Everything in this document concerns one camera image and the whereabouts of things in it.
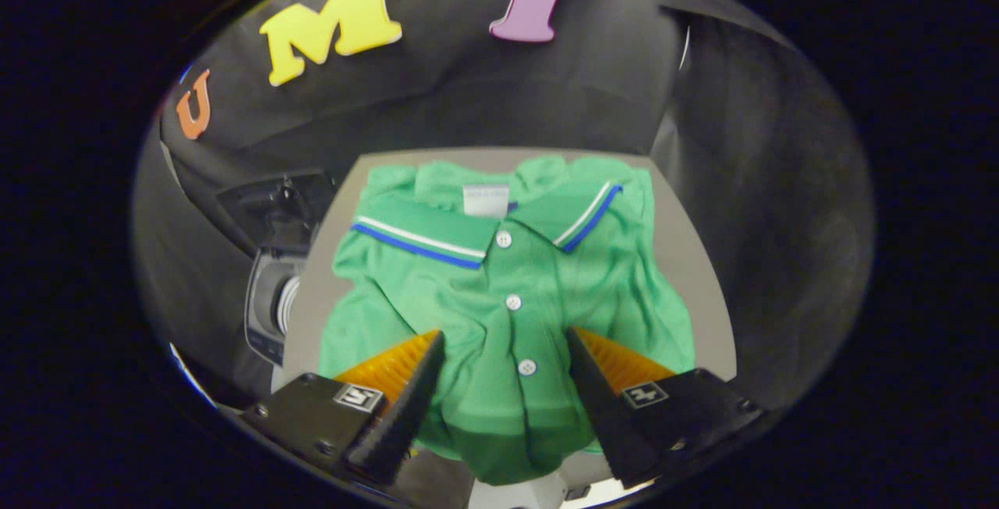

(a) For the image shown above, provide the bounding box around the beige metal cabinet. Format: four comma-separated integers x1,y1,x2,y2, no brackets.
269,146,738,509

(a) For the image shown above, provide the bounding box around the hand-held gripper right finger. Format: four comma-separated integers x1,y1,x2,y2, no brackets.
564,326,766,490

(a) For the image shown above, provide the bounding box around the green polo shirt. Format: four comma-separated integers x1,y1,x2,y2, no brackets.
318,154,697,486

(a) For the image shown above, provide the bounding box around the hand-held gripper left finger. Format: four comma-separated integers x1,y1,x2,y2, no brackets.
240,329,447,486

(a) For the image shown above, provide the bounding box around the black backdrop cloth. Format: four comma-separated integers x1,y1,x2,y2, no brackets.
129,0,875,416

